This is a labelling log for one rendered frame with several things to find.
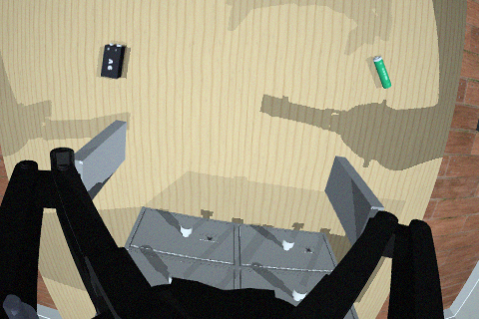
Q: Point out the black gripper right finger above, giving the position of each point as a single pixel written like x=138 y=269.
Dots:
x=415 y=290

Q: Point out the grey drawer front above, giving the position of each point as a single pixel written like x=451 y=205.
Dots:
x=185 y=237
x=156 y=270
x=273 y=249
x=286 y=286

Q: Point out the green aa battery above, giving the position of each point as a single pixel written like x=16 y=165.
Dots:
x=382 y=73

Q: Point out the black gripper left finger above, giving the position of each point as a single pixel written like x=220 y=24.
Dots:
x=70 y=186

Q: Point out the white chest of drawers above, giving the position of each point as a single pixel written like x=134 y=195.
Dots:
x=236 y=265

